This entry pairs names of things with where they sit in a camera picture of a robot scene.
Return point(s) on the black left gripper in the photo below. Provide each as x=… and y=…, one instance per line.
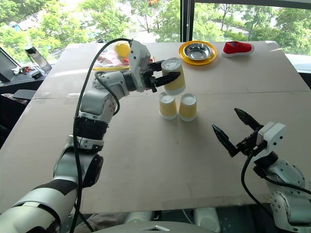
x=148, y=81

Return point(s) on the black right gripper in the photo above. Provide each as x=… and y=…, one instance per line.
x=247, y=144

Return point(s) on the yellow white paper cup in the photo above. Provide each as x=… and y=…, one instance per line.
x=175, y=86
x=167, y=108
x=187, y=109

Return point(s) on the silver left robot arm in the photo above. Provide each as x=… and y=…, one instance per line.
x=97, y=100

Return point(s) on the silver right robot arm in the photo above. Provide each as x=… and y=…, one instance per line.
x=286, y=174

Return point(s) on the round yellow plate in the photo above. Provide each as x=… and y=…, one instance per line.
x=194, y=62

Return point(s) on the stainless steel bowl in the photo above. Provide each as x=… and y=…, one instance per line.
x=197, y=51

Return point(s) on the yellow round toy fruit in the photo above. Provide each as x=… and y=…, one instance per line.
x=122, y=49

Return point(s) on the yellow plate under bag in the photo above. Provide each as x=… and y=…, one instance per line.
x=109, y=69

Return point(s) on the clear plastic bag red contents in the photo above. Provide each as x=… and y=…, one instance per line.
x=109, y=60

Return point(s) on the red white shoe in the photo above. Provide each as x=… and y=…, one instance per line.
x=236, y=48

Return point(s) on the white rounded shape under table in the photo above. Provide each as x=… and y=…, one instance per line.
x=207, y=218
x=138, y=216

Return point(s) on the clear water bottle black cap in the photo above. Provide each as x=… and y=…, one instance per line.
x=40, y=60

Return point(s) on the small black desk object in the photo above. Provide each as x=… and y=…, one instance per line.
x=36, y=74

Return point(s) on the grey robot torso top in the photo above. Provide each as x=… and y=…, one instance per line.
x=155, y=228

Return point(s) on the dark side desk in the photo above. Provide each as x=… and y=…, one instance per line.
x=19, y=85

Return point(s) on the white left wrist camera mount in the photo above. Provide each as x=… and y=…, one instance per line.
x=138, y=58

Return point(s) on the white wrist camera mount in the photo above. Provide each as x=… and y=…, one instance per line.
x=138, y=58
x=273, y=134

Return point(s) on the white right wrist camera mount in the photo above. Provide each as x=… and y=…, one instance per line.
x=273, y=134

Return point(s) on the black window frame post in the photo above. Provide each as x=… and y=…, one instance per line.
x=187, y=21

